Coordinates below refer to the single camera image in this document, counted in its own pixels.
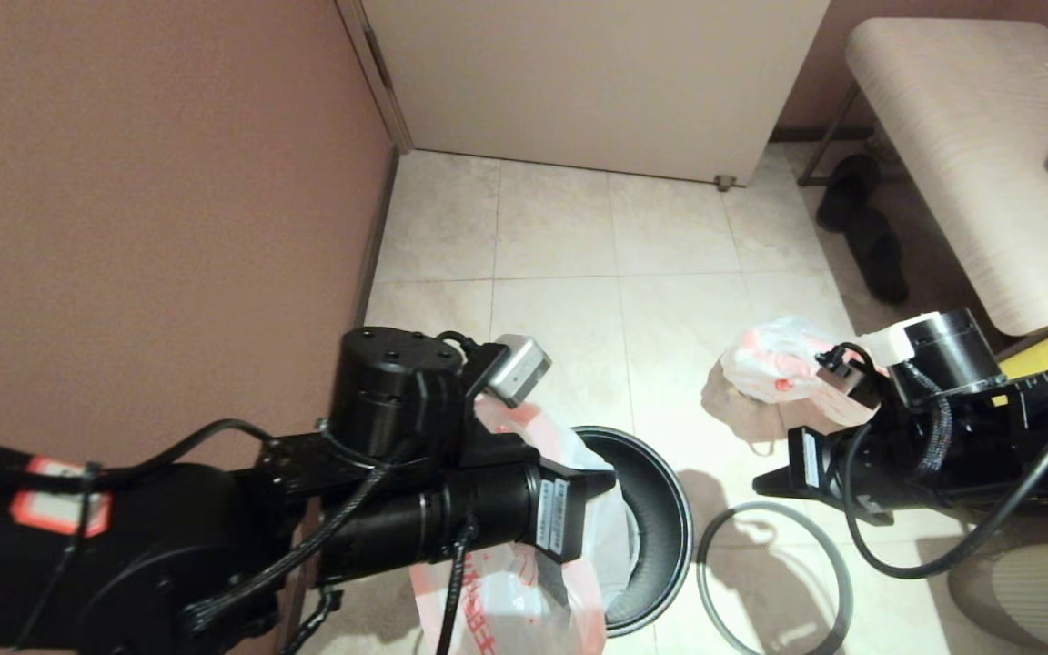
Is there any grey bin retaining ring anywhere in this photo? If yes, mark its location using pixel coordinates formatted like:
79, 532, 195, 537
695, 502, 853, 655

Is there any black round trash bin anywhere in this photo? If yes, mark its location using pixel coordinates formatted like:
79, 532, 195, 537
569, 426, 694, 638

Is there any white red plastic bin liner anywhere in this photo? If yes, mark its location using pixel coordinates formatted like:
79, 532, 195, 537
410, 396, 643, 655

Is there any white red plastic bag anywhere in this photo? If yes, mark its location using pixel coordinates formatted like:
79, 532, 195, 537
720, 316, 889, 428

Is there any black slipper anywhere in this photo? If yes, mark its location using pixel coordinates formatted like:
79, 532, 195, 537
817, 153, 880, 234
844, 209, 909, 306

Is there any grey ribbed stool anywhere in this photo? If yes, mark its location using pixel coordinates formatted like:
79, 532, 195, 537
946, 537, 1048, 655

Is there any thin metal table leg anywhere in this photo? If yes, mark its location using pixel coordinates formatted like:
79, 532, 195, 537
797, 85, 862, 188

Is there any beige wood-grain table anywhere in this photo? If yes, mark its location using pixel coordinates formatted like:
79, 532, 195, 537
844, 18, 1048, 338

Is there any white door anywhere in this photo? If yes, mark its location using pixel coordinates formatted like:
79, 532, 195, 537
360, 0, 830, 189

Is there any dark door hinge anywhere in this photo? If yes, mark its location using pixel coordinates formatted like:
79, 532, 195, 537
368, 33, 396, 94

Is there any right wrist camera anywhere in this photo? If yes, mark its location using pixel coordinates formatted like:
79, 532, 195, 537
815, 344, 863, 394

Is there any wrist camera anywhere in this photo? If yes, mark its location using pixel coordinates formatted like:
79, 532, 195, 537
815, 344, 863, 394
486, 334, 553, 408

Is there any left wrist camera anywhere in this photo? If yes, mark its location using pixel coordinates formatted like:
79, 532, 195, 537
486, 334, 553, 408

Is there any black labelled arm cable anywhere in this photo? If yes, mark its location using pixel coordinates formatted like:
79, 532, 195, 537
841, 364, 1048, 580

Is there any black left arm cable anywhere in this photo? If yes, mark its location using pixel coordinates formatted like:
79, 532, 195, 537
10, 414, 481, 655

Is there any beige door frame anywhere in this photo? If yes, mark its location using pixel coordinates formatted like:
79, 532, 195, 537
335, 0, 416, 156

